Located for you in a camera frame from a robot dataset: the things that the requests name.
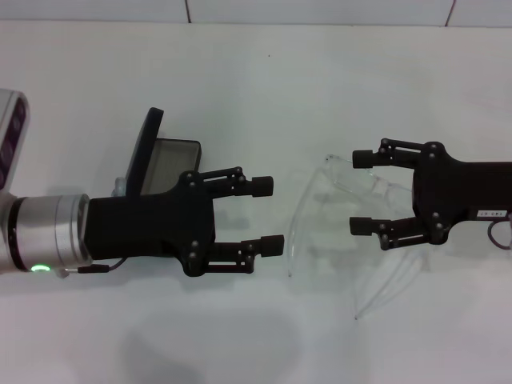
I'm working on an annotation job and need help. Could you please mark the black glasses case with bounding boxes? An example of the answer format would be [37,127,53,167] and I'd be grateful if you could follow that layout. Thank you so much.
[122,106,203,198]

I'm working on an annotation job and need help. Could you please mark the dark left arm cable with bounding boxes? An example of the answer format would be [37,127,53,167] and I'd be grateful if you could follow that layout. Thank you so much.
[59,257,130,278]

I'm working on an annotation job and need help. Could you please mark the clear white glasses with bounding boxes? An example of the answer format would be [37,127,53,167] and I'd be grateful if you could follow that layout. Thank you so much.
[286,154,431,321]

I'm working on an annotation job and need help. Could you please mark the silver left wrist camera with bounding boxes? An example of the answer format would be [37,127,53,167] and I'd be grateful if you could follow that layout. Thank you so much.
[0,88,31,194]

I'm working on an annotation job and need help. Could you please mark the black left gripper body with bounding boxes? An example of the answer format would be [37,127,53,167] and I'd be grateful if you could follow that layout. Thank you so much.
[86,170,219,278]

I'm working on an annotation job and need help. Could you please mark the dark arm cable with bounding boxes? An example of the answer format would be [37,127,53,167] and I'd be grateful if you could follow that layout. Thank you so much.
[486,218,512,250]
[59,257,130,278]

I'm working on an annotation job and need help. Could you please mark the dark right arm cable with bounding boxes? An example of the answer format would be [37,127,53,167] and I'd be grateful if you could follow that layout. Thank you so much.
[486,218,512,250]

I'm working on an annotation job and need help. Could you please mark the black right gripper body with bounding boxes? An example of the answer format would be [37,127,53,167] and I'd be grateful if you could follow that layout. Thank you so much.
[410,141,512,246]

